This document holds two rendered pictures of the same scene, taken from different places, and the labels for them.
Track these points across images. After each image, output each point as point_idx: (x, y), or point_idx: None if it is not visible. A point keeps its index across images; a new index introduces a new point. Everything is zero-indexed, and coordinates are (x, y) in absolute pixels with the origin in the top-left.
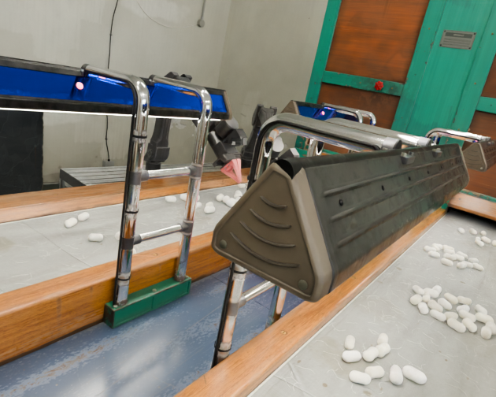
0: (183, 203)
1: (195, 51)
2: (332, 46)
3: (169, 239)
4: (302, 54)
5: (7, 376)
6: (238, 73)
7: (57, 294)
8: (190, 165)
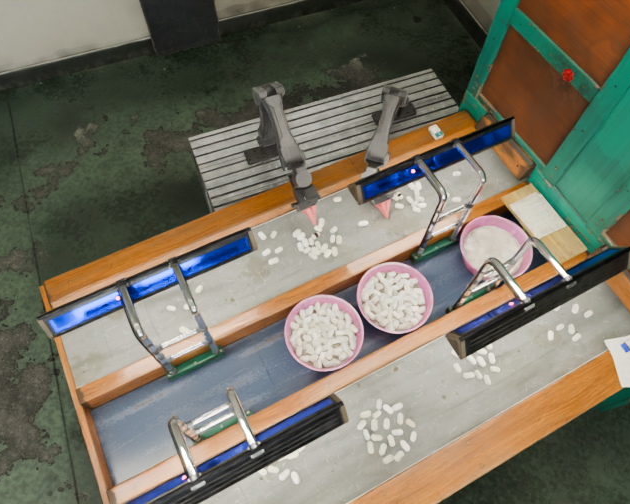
0: (258, 243)
1: None
2: None
3: (221, 309)
4: None
5: (119, 405)
6: None
7: (134, 377)
8: (328, 105)
